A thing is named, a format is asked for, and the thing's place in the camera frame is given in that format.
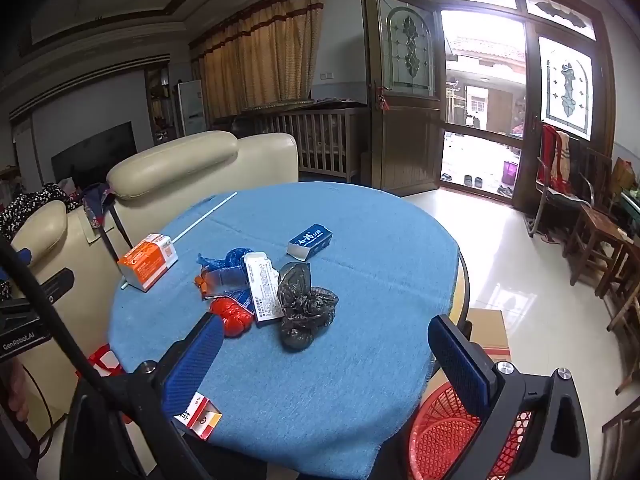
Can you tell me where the red plastic basket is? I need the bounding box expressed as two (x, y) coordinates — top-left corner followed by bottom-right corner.
(407, 380), (533, 480)

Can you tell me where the cream leather sofa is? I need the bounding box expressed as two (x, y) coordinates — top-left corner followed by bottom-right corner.
(10, 131), (300, 411)

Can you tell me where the black television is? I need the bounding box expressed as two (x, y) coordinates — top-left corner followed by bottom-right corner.
(50, 121), (138, 191)

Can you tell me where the red plastic bag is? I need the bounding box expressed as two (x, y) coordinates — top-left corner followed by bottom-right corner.
(209, 296), (254, 338)

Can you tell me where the open wooden glass door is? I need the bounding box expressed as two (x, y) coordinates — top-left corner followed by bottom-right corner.
(361, 0), (446, 193)

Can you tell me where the thin black cable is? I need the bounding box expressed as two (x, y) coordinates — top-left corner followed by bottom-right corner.
(22, 367), (68, 461)

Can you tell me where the wooden crib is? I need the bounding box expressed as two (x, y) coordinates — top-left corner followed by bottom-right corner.
(235, 100), (373, 183)

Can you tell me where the red garment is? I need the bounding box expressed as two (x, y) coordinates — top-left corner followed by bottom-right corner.
(537, 124), (573, 193)

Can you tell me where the person's left hand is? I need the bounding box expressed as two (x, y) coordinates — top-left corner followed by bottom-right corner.
(0, 360), (28, 423)

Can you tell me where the metal frame chair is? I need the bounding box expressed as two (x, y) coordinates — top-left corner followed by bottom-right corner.
(530, 125), (598, 241)

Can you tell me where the blue white box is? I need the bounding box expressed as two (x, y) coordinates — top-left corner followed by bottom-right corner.
(286, 223), (334, 262)

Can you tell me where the black plastic bag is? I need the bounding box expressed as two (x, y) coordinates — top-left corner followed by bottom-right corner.
(276, 261), (339, 352)

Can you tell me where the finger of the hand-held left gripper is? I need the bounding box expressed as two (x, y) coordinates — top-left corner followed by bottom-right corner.
(30, 267), (76, 306)

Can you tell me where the blue tablecloth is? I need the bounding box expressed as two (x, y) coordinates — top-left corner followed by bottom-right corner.
(107, 181), (461, 480)

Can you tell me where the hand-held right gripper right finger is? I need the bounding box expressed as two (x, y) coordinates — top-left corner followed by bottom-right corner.
(428, 315), (591, 480)

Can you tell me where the wooden display shelf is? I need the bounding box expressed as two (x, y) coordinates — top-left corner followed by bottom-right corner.
(145, 67), (176, 146)

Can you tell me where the brown bag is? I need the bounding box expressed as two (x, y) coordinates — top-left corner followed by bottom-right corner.
(612, 157), (638, 196)

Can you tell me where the closed wooden glass door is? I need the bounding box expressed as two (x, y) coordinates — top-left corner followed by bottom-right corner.
(515, 20), (616, 211)

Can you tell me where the red shopping bag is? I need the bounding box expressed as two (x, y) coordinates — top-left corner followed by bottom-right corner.
(75, 344), (123, 378)

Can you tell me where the blue red cloth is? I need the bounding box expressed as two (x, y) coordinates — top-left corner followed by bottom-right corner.
(82, 183), (118, 233)

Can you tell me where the cardboard box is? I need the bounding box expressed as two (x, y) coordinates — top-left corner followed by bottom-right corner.
(465, 307), (513, 366)

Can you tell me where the wooden stool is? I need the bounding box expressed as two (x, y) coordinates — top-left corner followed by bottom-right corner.
(567, 205), (631, 286)

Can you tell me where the small white orange box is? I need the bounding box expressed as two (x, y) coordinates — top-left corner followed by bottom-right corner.
(172, 392), (223, 441)

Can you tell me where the tan curtain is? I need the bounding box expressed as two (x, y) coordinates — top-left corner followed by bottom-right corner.
(190, 0), (326, 121)

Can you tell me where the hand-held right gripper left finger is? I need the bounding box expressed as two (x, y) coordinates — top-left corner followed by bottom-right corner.
(62, 312), (224, 480)

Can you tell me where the dark patterned cloth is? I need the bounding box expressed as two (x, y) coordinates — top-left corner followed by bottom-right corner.
(0, 183), (81, 241)

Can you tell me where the wooden chair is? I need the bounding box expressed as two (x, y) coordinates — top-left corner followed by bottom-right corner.
(600, 240), (640, 396)

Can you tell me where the blue plastic bag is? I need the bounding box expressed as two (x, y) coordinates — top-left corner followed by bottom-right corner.
(196, 246), (261, 273)

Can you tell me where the white standing air conditioner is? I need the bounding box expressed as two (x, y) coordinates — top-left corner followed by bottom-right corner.
(177, 80), (207, 136)

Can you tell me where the round wooden table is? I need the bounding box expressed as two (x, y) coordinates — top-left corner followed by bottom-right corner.
(445, 250), (473, 351)

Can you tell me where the thin white stick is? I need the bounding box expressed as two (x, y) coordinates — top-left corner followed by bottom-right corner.
(120, 191), (238, 292)

